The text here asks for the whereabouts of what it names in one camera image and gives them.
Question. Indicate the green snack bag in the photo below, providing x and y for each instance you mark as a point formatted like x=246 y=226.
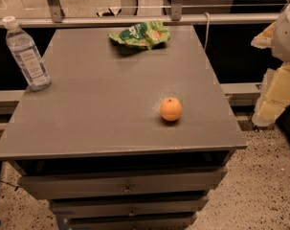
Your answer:
x=144 y=35

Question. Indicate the orange fruit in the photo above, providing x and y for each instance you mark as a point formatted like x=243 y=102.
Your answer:
x=171 y=109

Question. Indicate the clear plastic water bottle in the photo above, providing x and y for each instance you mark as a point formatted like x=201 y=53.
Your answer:
x=26 y=55

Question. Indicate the metal railing frame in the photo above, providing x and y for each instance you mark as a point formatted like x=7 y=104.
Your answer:
x=112 y=13

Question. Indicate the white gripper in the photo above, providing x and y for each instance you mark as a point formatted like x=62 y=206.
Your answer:
x=287 y=35

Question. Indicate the grey drawer cabinet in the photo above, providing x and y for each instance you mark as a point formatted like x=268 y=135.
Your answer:
x=94 y=143

